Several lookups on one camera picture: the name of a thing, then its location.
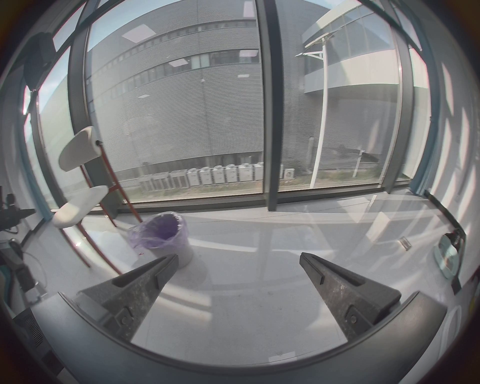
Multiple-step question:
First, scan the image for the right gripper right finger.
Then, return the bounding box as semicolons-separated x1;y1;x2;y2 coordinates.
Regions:
299;252;402;344

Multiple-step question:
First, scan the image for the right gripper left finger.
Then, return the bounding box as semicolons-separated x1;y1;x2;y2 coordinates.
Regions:
80;254;180;344

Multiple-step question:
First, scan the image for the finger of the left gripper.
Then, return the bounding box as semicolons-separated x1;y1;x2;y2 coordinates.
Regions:
0;208;37;227

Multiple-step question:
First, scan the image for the purple plastic bag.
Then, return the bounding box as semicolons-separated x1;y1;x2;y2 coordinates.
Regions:
129;211;188;250

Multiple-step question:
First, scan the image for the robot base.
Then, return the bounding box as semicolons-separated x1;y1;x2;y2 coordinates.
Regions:
0;292;66;376

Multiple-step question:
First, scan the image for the white trash bin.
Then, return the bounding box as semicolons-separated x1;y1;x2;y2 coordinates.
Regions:
144;212;195;269

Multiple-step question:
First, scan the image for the window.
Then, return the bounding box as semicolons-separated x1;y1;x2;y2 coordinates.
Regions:
22;0;447;216

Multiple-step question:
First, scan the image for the white chair with orange frame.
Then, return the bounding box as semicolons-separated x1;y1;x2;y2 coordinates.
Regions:
52;125;143;274

